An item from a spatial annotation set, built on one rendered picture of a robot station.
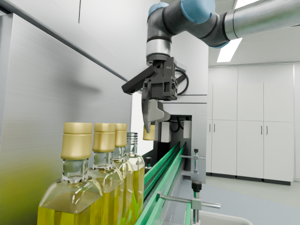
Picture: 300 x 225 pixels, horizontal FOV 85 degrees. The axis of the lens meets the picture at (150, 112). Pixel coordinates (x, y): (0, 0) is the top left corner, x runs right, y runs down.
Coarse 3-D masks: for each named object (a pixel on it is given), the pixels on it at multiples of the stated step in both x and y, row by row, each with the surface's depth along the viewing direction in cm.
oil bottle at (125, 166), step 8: (112, 160) 31; (120, 160) 31; (128, 160) 33; (120, 168) 29; (128, 168) 31; (128, 176) 30; (128, 184) 31; (128, 192) 31; (128, 200) 31; (128, 208) 31; (128, 216) 31; (128, 224) 31
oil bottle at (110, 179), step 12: (96, 168) 25; (108, 168) 25; (108, 180) 24; (120, 180) 26; (108, 192) 23; (120, 192) 26; (108, 204) 23; (120, 204) 26; (108, 216) 23; (120, 216) 26
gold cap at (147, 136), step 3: (144, 126) 47; (150, 126) 46; (153, 126) 47; (144, 129) 47; (150, 129) 46; (153, 129) 47; (144, 132) 47; (150, 132) 46; (153, 132) 47; (144, 135) 46; (147, 135) 46; (150, 135) 46; (153, 135) 47; (144, 138) 46; (147, 138) 46; (150, 138) 46; (153, 138) 46
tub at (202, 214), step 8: (184, 216) 59; (192, 216) 62; (200, 216) 61; (208, 216) 61; (216, 216) 60; (224, 216) 59; (232, 216) 59; (184, 224) 53; (200, 224) 61; (208, 224) 60; (216, 224) 60; (224, 224) 59; (232, 224) 58; (240, 224) 58; (248, 224) 56
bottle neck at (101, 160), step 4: (96, 152) 25; (100, 152) 25; (104, 152) 25; (108, 152) 25; (112, 152) 26; (96, 156) 25; (100, 156) 25; (104, 156) 25; (108, 156) 25; (96, 160) 25; (100, 160) 25; (104, 160) 25; (108, 160) 25; (96, 164) 25; (100, 164) 25; (104, 164) 25; (108, 164) 25
